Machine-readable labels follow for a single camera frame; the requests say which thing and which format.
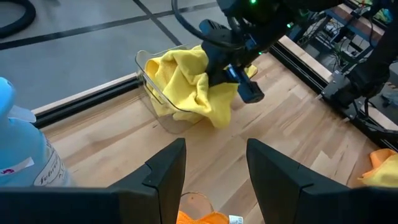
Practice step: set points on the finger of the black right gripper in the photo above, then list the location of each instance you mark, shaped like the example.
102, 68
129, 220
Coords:
219, 71
248, 90

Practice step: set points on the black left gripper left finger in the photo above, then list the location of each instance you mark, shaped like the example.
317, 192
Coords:
168, 180

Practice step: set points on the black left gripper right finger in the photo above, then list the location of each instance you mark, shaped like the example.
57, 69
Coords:
273, 186

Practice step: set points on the yellow microfiber towel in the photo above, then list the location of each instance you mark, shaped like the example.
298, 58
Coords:
186, 84
385, 177

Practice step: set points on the orange microfiber towel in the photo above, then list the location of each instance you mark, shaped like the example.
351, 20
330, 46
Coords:
199, 219
381, 155

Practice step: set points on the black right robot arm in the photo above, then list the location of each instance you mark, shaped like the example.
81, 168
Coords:
373, 71

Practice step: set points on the clear plastic basket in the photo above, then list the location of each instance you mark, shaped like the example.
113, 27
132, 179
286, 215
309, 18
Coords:
174, 124
196, 202

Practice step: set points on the cluttered workbench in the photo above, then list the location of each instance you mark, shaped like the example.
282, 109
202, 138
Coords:
351, 21

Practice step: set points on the blue spray bottle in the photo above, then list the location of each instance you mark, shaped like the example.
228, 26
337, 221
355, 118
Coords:
25, 146

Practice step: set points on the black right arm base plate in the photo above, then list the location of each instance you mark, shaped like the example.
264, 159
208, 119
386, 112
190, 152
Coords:
334, 90

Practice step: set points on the black aluminium table frame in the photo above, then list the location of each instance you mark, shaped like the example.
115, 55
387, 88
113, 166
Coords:
93, 99

